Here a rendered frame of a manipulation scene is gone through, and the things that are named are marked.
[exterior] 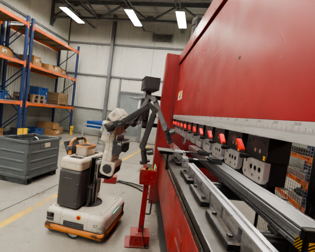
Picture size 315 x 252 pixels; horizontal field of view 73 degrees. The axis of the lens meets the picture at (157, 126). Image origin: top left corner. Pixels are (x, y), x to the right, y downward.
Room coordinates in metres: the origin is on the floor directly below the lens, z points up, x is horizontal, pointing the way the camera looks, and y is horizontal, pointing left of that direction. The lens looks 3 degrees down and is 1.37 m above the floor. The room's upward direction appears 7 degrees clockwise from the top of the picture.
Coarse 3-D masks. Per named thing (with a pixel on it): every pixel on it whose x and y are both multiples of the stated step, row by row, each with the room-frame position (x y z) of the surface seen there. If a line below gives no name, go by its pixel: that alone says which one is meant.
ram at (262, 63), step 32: (256, 0) 0.97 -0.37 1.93; (288, 0) 0.73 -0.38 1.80; (224, 32) 1.34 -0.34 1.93; (256, 32) 0.92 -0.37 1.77; (288, 32) 0.70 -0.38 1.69; (192, 64) 2.23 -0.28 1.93; (224, 64) 1.26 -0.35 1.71; (256, 64) 0.88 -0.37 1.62; (288, 64) 0.68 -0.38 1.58; (192, 96) 2.02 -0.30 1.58; (224, 96) 1.19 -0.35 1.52; (256, 96) 0.84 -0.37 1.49; (288, 96) 0.65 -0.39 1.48; (224, 128) 1.12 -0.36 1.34; (256, 128) 0.81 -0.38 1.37
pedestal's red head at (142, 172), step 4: (140, 168) 2.22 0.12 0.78; (152, 168) 2.28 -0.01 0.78; (156, 168) 2.09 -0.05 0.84; (140, 172) 2.07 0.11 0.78; (144, 172) 2.08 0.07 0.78; (148, 172) 2.08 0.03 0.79; (152, 172) 2.09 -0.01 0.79; (140, 176) 2.08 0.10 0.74; (144, 176) 2.08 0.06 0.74; (148, 176) 2.08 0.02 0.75; (152, 176) 2.09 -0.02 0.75; (140, 180) 2.07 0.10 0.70; (144, 180) 2.08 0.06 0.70; (148, 180) 2.08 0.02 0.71; (152, 180) 2.09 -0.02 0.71; (144, 184) 2.08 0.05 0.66; (148, 184) 2.08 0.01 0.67; (152, 184) 2.09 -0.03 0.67
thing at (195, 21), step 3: (198, 15) 2.92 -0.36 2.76; (201, 15) 2.93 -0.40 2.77; (195, 18) 2.89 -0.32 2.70; (198, 18) 2.82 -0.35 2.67; (201, 18) 2.82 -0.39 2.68; (192, 21) 2.93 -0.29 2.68; (195, 21) 2.89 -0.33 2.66; (198, 21) 2.82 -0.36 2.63; (192, 24) 2.92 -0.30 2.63; (195, 24) 2.88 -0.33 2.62; (192, 27) 2.93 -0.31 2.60; (195, 27) 2.83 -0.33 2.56; (192, 30) 2.93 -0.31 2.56; (192, 33) 2.92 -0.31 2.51
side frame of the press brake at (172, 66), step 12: (168, 60) 3.20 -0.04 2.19; (168, 72) 3.20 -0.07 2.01; (168, 84) 3.20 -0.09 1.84; (168, 96) 3.20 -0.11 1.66; (168, 108) 3.20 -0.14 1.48; (168, 120) 3.20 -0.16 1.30; (156, 132) 3.35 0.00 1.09; (156, 144) 3.19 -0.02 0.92; (180, 144) 3.22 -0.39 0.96; (192, 144) 3.23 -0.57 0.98; (156, 156) 3.19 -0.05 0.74; (204, 168) 3.24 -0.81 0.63; (156, 180) 3.20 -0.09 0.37; (156, 192) 3.20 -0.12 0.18
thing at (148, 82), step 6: (144, 78) 3.44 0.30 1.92; (150, 78) 3.33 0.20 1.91; (156, 78) 3.35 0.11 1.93; (144, 84) 3.35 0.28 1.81; (150, 84) 3.33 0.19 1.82; (156, 84) 3.35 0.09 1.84; (144, 90) 3.67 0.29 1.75; (150, 90) 3.54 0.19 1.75; (156, 90) 3.43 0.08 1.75; (144, 120) 3.73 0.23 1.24; (144, 126) 3.72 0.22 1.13
